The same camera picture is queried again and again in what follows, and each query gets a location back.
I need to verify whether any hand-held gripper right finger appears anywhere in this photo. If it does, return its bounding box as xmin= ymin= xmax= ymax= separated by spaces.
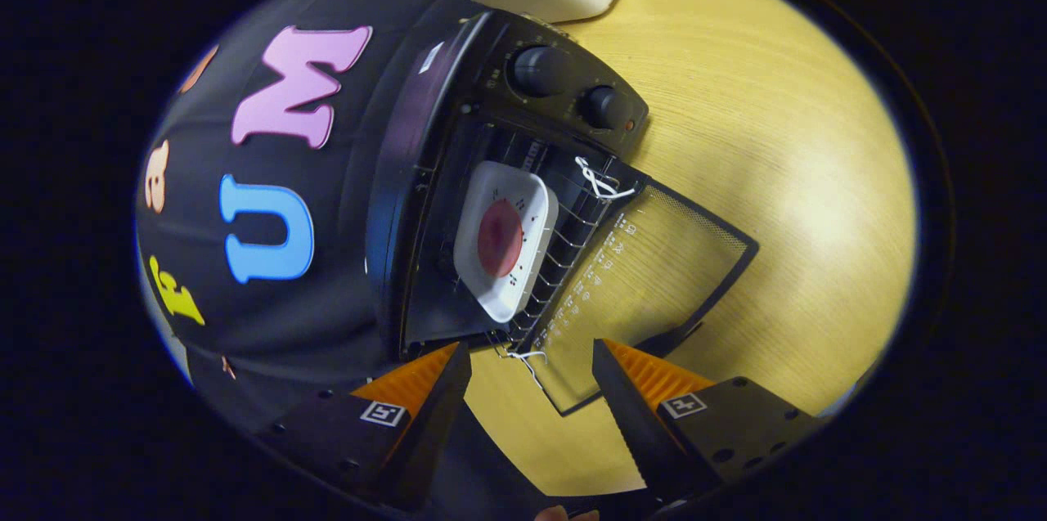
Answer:
xmin=591 ymin=339 xmax=824 ymax=505

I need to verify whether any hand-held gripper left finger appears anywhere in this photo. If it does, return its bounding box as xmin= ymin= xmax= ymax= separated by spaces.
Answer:
xmin=258 ymin=341 xmax=474 ymax=513

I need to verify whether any white cherry-print plate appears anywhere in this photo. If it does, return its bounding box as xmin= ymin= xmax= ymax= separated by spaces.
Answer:
xmin=452 ymin=160 xmax=560 ymax=324

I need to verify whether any pink round ham slice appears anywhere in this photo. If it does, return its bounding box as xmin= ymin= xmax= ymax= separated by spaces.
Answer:
xmin=477 ymin=198 xmax=525 ymax=278

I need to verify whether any black toaster oven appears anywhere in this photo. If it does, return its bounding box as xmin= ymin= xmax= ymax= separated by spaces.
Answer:
xmin=364 ymin=10 xmax=760 ymax=417

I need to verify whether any white string tie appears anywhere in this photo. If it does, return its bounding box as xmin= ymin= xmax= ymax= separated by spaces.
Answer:
xmin=575 ymin=155 xmax=637 ymax=201
xmin=499 ymin=348 xmax=547 ymax=391

